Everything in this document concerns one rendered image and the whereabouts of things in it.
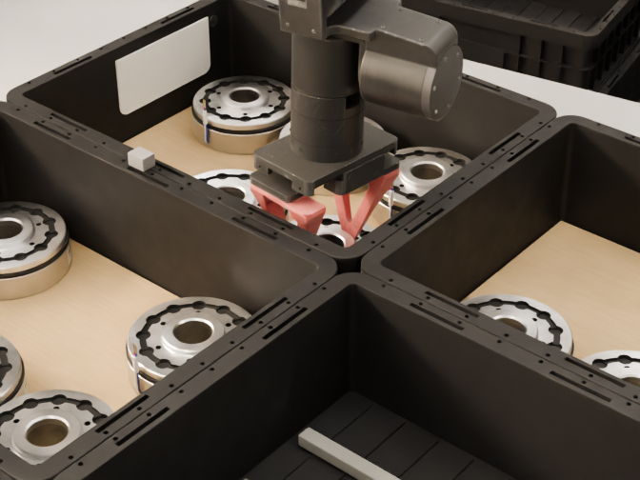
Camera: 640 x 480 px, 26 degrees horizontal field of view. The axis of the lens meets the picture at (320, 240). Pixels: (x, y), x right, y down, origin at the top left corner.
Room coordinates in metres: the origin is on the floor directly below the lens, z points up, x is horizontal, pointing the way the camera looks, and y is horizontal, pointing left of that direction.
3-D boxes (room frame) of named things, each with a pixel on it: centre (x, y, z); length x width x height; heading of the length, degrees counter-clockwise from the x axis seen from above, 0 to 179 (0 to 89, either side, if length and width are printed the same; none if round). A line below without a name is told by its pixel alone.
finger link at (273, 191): (0.92, 0.01, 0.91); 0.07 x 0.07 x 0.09; 45
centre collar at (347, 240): (0.94, -0.01, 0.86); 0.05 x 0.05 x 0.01
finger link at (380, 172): (0.95, -0.02, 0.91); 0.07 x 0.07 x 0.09; 45
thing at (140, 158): (0.96, 0.14, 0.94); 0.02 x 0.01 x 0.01; 50
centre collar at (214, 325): (0.82, 0.10, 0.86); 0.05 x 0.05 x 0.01
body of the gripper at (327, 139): (0.94, -0.01, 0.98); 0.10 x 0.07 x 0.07; 135
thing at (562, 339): (0.83, -0.14, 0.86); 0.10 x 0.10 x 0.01
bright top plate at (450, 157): (1.05, -0.10, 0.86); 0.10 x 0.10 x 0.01
